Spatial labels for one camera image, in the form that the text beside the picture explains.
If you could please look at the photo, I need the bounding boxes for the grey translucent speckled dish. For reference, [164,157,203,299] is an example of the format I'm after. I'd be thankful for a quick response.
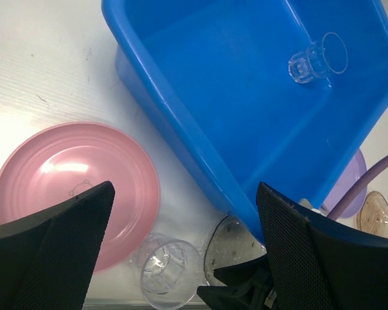
[203,216,266,286]

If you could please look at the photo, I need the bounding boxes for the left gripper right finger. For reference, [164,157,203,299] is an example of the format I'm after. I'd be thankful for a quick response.
[256,183,388,309]

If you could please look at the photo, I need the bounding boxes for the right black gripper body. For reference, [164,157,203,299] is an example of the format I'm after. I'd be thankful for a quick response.
[197,254,278,309]

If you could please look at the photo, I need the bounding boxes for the pink translucent dish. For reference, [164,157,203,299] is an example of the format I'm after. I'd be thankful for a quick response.
[356,191,388,238]

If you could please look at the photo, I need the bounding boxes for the clear plastic cup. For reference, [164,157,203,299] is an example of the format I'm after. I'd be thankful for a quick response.
[131,234,203,309]
[288,32,349,84]

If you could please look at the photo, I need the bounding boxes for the pink round plate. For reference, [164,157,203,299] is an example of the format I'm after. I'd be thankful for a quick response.
[0,122,160,273]

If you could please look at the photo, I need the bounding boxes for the blue plastic bin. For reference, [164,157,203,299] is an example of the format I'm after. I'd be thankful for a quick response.
[102,1,388,242]

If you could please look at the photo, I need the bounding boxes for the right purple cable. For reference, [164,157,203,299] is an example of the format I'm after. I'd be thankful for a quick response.
[329,150,388,220]

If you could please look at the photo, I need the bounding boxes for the purple round plate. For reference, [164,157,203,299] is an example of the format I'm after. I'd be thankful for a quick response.
[323,148,368,219]

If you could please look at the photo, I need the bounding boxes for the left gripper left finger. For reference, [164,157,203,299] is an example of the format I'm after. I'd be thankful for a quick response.
[0,181,115,309]

